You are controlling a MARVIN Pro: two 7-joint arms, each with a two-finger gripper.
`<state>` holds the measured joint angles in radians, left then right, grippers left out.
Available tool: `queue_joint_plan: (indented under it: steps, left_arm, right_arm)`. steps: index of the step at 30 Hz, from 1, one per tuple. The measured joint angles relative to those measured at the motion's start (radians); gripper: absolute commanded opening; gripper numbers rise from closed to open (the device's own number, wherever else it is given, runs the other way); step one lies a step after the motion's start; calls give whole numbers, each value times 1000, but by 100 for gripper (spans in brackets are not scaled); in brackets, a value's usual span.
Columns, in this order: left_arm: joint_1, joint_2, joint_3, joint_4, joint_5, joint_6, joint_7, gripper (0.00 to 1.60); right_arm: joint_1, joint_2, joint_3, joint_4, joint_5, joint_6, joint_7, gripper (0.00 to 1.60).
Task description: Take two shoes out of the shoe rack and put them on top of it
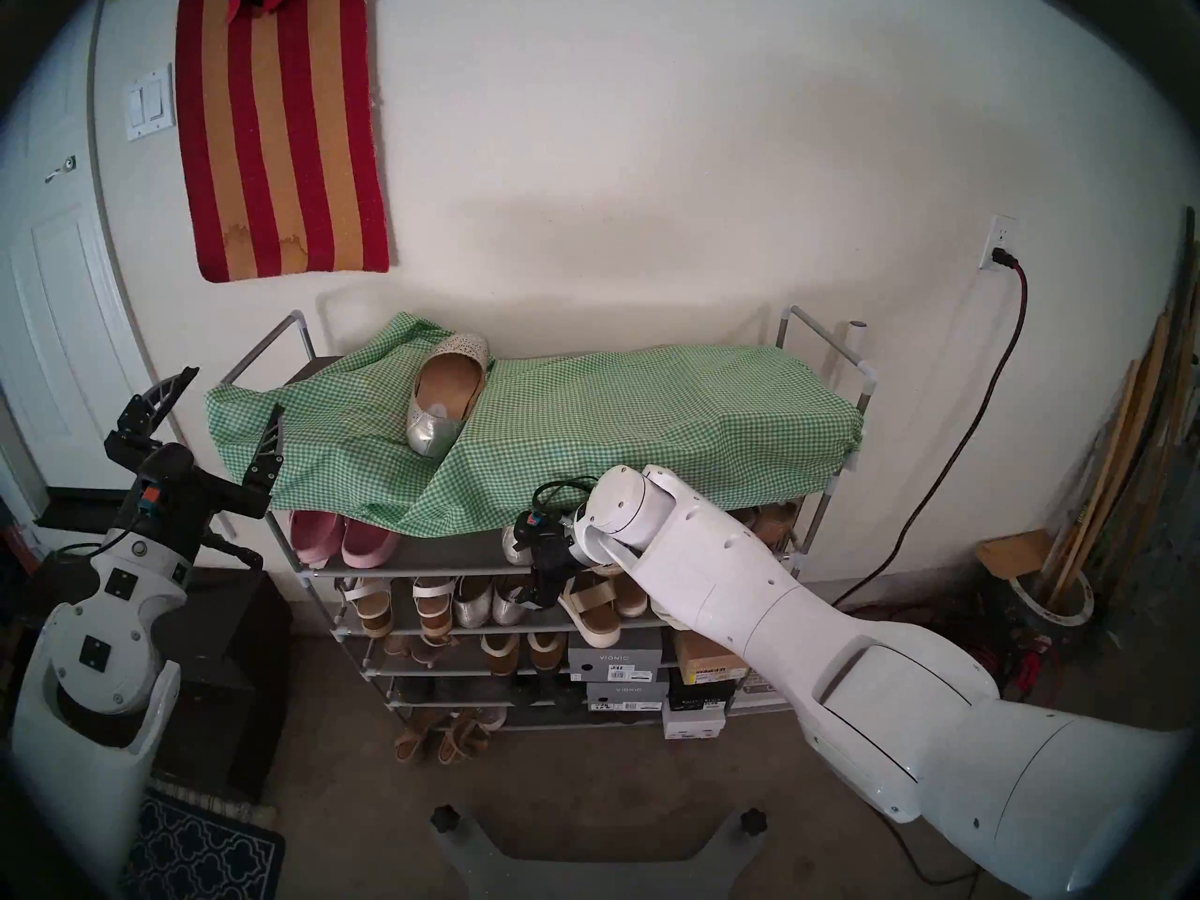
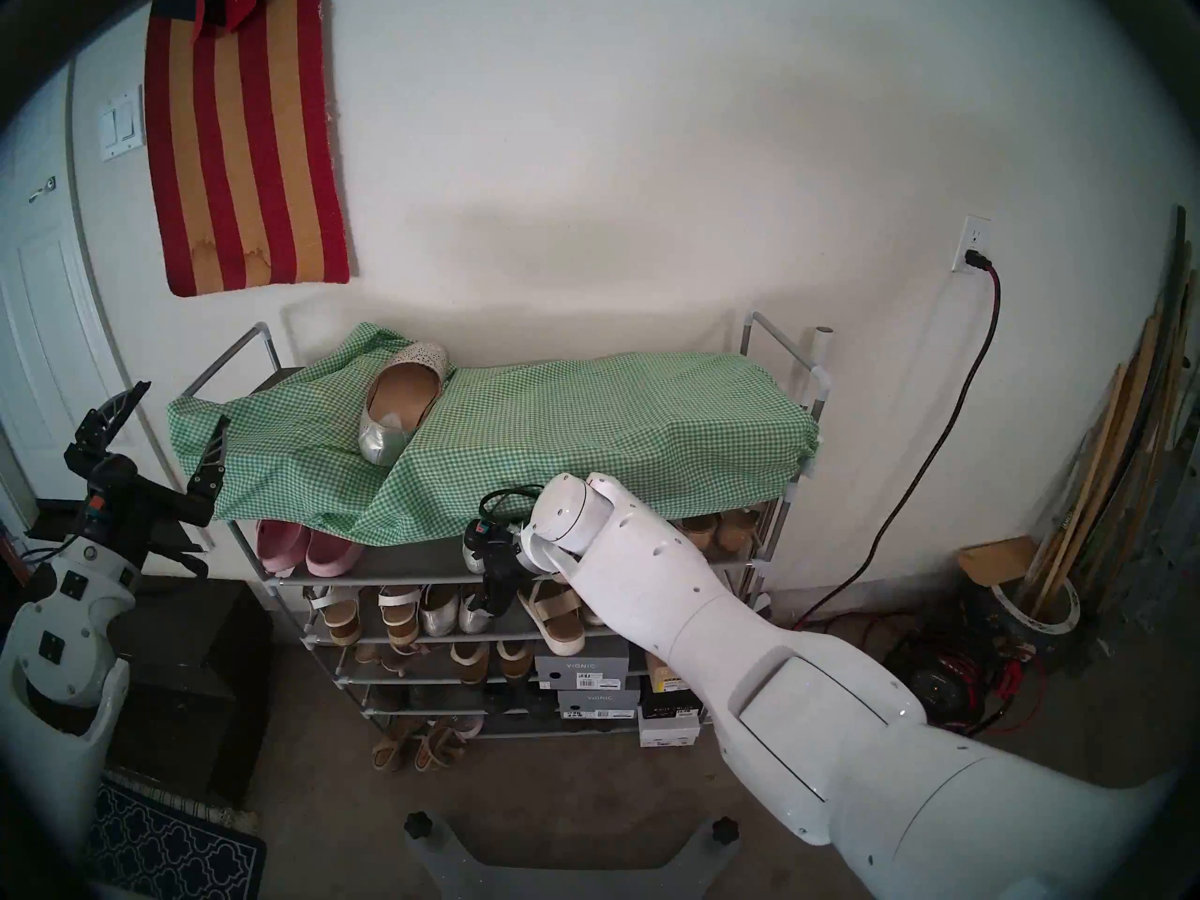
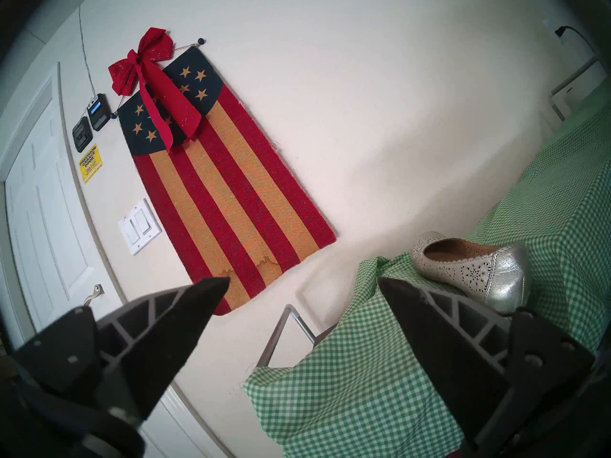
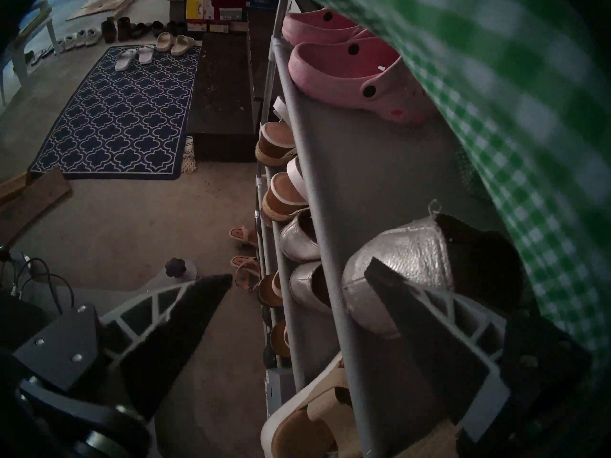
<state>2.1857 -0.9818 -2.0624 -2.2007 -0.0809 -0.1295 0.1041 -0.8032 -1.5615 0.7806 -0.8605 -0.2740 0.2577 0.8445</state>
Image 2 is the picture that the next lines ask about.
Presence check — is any red orange striped wall hanging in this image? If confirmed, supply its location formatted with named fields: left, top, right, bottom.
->
left=143, top=0, right=351, bottom=298

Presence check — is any white double light switch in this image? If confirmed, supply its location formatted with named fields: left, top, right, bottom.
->
left=97, top=84, right=146, bottom=163

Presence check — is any grey robot base frame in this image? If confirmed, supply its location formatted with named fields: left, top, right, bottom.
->
left=403, top=811, right=742, bottom=900

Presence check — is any beige strap platform sandal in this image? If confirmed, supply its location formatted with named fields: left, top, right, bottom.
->
left=517, top=579, right=587, bottom=658

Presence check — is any white wall outlet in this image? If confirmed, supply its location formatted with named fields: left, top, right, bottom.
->
left=952, top=216, right=992, bottom=276

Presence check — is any tall dark wooden board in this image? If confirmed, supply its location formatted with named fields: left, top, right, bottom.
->
left=1116, top=204, right=1200, bottom=608

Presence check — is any white plastic pipe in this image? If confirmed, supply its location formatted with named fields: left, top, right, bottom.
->
left=810, top=324, right=835, bottom=412

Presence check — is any light wooden slat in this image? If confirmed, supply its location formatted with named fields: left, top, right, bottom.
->
left=1027, top=364, right=1131, bottom=608

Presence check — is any brown cardboard piece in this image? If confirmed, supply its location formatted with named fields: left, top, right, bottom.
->
left=956, top=535, right=1037, bottom=587

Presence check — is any navy patterned rug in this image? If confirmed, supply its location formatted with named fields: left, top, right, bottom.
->
left=82, top=778, right=268, bottom=900

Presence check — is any white panel door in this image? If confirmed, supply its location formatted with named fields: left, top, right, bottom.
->
left=0, top=64, right=174, bottom=505

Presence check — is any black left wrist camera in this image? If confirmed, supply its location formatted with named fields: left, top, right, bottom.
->
left=82, top=453, right=142, bottom=524

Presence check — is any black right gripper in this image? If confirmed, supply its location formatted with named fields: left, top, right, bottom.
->
left=472, top=549, right=533, bottom=621

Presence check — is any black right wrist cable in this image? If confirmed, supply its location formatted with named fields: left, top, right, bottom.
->
left=478, top=484, right=547, bottom=533

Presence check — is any dark grey Vionic shoebox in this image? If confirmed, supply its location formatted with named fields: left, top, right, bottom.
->
left=556, top=687, right=641, bottom=721

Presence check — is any white shoebox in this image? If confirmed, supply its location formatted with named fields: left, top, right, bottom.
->
left=637, top=709, right=702, bottom=749

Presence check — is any green gingham cloth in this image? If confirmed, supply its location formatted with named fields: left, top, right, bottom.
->
left=167, top=322, right=821, bottom=552

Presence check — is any white strap cork sandal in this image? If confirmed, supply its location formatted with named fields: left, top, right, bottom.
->
left=377, top=587, right=421, bottom=648
left=314, top=587, right=362, bottom=648

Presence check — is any black ankle boot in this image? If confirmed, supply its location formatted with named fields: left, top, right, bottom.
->
left=487, top=682, right=559, bottom=718

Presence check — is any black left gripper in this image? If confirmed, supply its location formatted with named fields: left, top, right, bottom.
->
left=62, top=380, right=232, bottom=545

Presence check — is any light grey Vionic shoebox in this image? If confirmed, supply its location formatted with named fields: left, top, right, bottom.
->
left=534, top=634, right=631, bottom=693

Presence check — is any grey metal shoe rack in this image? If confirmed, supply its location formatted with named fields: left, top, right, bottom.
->
left=192, top=312, right=835, bottom=740

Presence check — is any dark pot with white rim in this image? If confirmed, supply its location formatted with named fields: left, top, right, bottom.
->
left=970, top=577, right=1082, bottom=669

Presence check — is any tan strappy floor sandal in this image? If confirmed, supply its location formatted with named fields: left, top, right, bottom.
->
left=371, top=717, right=413, bottom=773
left=412, top=715, right=467, bottom=773

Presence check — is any dark red power cord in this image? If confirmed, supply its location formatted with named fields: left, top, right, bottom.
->
left=792, top=249, right=1002, bottom=632

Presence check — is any pink slip-on shoe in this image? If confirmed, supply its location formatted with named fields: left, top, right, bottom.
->
left=305, top=531, right=365, bottom=576
left=255, top=521, right=310, bottom=576

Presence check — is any black red cord reel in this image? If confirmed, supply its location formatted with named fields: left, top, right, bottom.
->
left=886, top=626, right=995, bottom=732

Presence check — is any tan strappy heeled sandal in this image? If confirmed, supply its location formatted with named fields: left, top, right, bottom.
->
left=354, top=640, right=428, bottom=676

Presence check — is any red jumper cable bundle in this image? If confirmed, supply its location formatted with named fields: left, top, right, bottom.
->
left=989, top=654, right=1046, bottom=721

